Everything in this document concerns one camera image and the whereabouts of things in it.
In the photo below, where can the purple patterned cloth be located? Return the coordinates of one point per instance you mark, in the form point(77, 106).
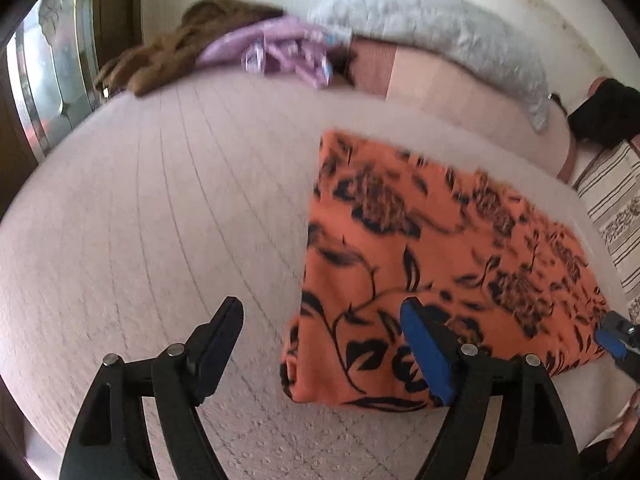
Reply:
point(280, 50)

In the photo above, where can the brown crumpled cloth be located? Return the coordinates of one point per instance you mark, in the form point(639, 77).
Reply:
point(165, 55)

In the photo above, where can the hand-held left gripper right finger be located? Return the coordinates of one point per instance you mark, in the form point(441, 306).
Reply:
point(427, 355)

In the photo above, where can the wooden door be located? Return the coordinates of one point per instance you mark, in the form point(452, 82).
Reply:
point(117, 10)

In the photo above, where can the person's right hand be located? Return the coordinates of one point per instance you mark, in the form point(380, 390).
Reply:
point(624, 435)

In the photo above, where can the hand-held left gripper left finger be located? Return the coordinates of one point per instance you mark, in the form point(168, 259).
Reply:
point(215, 347)

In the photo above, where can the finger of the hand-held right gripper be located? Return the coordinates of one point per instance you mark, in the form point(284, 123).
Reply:
point(610, 332)

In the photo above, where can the pink bolster pillow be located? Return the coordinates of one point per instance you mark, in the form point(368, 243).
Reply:
point(450, 90)

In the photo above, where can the grey quilted pillow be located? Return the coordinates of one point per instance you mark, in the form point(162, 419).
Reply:
point(450, 25)

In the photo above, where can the orange black floral shirt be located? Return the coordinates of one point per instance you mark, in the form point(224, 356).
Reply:
point(425, 240)

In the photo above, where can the black cloth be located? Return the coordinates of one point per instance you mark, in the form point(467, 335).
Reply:
point(610, 110)

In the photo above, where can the striped beige cloth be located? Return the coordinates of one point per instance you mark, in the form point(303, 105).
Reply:
point(615, 210)

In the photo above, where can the stained glass door panel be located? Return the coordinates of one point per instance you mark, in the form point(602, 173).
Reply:
point(55, 70)

